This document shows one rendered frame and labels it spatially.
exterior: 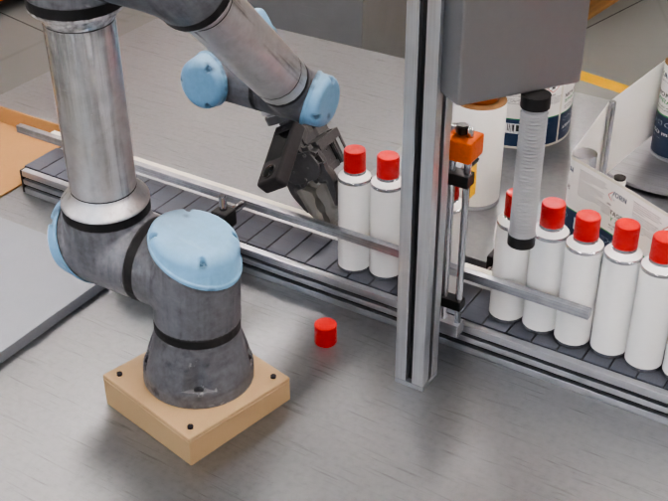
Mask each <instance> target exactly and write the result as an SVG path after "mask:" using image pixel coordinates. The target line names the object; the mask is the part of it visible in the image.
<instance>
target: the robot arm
mask: <svg viewBox="0 0 668 501"><path fill-rule="evenodd" d="M24 1H25V6H26V10H27V12H28V13H29V14H30V15H31V16H32V17H34V18H36V19H37V20H39V21H40V22H42V26H43V32H44V37H45V43H46V49H47V55H48V61H49V67H50V73H51V79H52V85H53V91H54V97H55V103H56V109H57V115H58V121H59V127H60V132H61V138H62V144H63V150H64V156H65V162H66V168H67V174H68V180H69V187H68V188H67V189H66V190H65V191H64V193H63V194H62V197H61V200H60V201H59V202H58V204H57V205H56V207H55V209H54V210H53V212H52V214H51V219H53V222H52V223H51V224H50V225H48V244H49V249H50V252H51V255H52V257H53V259H54V261H55V262H56V263H57V265H58V266H59V267H60V268H61V269H63V270H64V271H66V272H68V273H70V274H72V275H73V276H75V277H76V278H78V279H80V280H82V281H85V282H88V283H94V284H96V285H99V286H102V287H104V288H107V289H109V290H112V291H114V292H117V293H120V294H122V295H125V296H127V297H130V298H132V299H135V300H137V301H140V302H142V303H145V304H148V305H150V306H151V307H152V309H153V324H154V329H153V332H152V335H151V338H150V341H149V344H148V348H147V351H146V353H145V356H144V359H143V379H144V383H145V386H146V388H147V389H148V391H149V392H150V393H151V394H152V395H153V396H154V397H155V398H157V399H158V400H160V401H161V402H163V403H165V404H168V405H171V406H174V407H178V408H183V409H193V410H198V409H209V408H214V407H218V406H221V405H224V404H227V403H229V402H231V401H233V400H235V399H236V398H238V397H239V396H241V395H242V394H243V393H244V392H245V391H246V390H247V389H248V388H249V386H250V385H251V382H252V379H253V355H252V351H251V348H250V346H249V343H248V340H247V338H246V335H245V333H244V330H243V328H242V322H241V314H242V307H241V274H242V271H243V260H242V256H241V248H240V241H239V238H238V236H237V234H236V232H235V230H234V229H233V228H232V227H231V226H230V225H229V224H228V223H227V222H226V221H224V220H223V219H221V218H219V217H218V216H216V215H213V214H211V213H208V212H204V211H200V210H191V212H186V211H185V210H184V209H181V210H174V211H170V212H167V213H164V214H162V215H161V216H159V215H157V214H154V213H153V212H152V209H151V200H150V193H149V189H148V187H147V186H146V184H145V183H144V182H143V181H141V180H139V179H138V178H136V174H135V166H134V158H133V150H132V142H131V134H130V126H129V118H128V110H127V102H126V94H125V86H124V78H123V70H122V61H121V53H120V46H119V38H118V30H117V22H116V14H117V13H118V12H119V11H120V10H121V9H122V8H123V7H127V8H131V9H135V10H138V11H141V12H144V13H147V14H149V15H152V16H155V17H157V18H159V19H161V20H162V21H164V22H165V23H166V24H167V25H168V26H169V27H171V28H172V29H174V30H176V31H179V32H184V33H190V34H191V35H192V36H193V37H195V38H196V39H197V40H198V41H199V42H200V43H201V44H202V45H203V46H204V47H205V48H207V50H206V51H201V52H200V53H198V54H197V56H196V57H194V58H193V59H191V60H190V61H188V62H187V63H186V64H185V65H184V67H183V69H182V72H181V78H180V80H181V86H182V89H183V91H184V93H185V94H186V96H187V97H188V98H189V99H190V100H191V101H192V102H193V103H194V104H196V105H197V106H199V107H202V108H212V107H215V106H219V105H221V104H223V103H224V102H225V101H227V102H230V103H234V104H237V105H240V106H244V107H247V108H251V109H254V110H258V111H260V113H261V115H263V116H265V118H264V119H265V121H266V123H267V125H268V126H273V125H276V124H279V125H280V126H278V127H277V128H276V129H275V131H274V134H273V137H272V140H271V143H270V146H269V149H268V152H267V155H266V158H265V161H264V164H263V167H262V170H261V173H260V176H259V179H258V182H257V186H258V187H259V188H261V189H262V190H263V191H264V192H266V193H270V192H273V191H276V190H279V189H282V188H284V187H286V186H287V188H288V190H289V192H290V194H291V196H292V197H293V198H294V200H295V201H296V202H297V203H298V204H299V205H300V206H301V207H302V208H303V210H304V211H305V212H306V213H308V214H310V215H311V216H312V217H313V218H314V219H317V220H320V221H323V222H327V223H330V224H333V225H336V226H338V178H337V175H336V172H335V171H334V169H335V168H337V167H338V166H339V165H341V164H340V163H341V162H344V153H343V152H342V150H341V148H340V146H339V144H338V142H337V140H336V138H337V137H338V136H339V138H340V141H341V143H342V145H343V147H344V148H345V147H346V144H345V142H344V140H343V138H342V136H341V134H340V132H339V129H338V127H337V126H336V127H333V128H328V126H327V123H328V122H329V121H330V120H331V119H332V117H333V115H334V114H335V111H336V109H337V106H338V103H339V97H340V87H339V84H338V82H337V80H336V79H335V78H334V77H333V76H330V75H327V74H324V73H322V71H318V72H317V71H313V70H311V69H309V68H308V67H307V66H306V65H305V64H304V63H303V62H302V61H301V60H300V58H299V57H298V56H297V55H296V54H295V53H294V52H293V51H292V50H291V49H290V48H289V46H288V45H287V44H286V43H285V42H284V41H283V40H282V39H281V38H280V37H279V35H278V34H277V33H276V29H275V28H274V27H273V26H272V24H271V22H270V20H269V18H268V16H267V15H266V13H265V11H264V10H263V9H261V8H254V7H253V6H252V5H251V4H250V3H249V2H248V0H24ZM317 183H320V185H318V184H317Z"/></svg>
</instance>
